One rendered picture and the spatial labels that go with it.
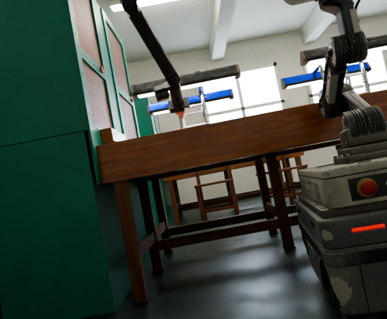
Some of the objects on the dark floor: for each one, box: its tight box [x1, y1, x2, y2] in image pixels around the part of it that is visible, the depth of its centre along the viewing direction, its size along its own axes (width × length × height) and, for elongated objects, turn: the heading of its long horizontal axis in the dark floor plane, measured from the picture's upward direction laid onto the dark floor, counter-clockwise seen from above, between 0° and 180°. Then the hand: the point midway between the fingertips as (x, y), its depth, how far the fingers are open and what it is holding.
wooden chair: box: [194, 166, 239, 222], centre depth 427 cm, size 44×44×91 cm
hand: (181, 117), depth 186 cm, fingers closed
